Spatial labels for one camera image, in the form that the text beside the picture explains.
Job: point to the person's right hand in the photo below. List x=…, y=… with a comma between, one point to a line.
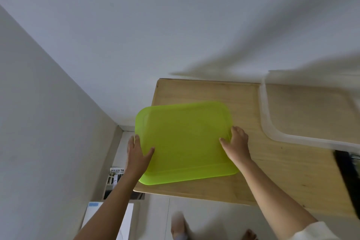
x=239, y=145

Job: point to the person's left hand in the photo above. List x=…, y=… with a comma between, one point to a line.
x=136, y=156

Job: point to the person's left thumb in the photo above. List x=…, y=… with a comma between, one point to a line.
x=149, y=154

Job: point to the person's right thumb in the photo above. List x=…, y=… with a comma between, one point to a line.
x=225, y=144

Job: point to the lime green plastic lid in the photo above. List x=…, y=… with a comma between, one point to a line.
x=184, y=141

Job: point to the person's left forearm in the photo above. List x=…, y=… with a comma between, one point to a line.
x=108, y=209

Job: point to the person's right forearm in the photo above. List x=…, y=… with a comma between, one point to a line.
x=274, y=194

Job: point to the printed cardboard box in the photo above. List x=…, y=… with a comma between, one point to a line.
x=114, y=179

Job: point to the person's left foot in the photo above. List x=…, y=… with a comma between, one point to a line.
x=178, y=225

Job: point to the person's foot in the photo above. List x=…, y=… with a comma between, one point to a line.
x=249, y=234
x=178, y=225

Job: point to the clear plastic storage container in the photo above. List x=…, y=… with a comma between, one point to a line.
x=306, y=113

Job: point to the person's right foot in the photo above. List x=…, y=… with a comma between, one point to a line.
x=249, y=234

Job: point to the black object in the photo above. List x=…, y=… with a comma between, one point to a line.
x=348, y=175

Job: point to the white sleeve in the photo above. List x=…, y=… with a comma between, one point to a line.
x=320, y=232

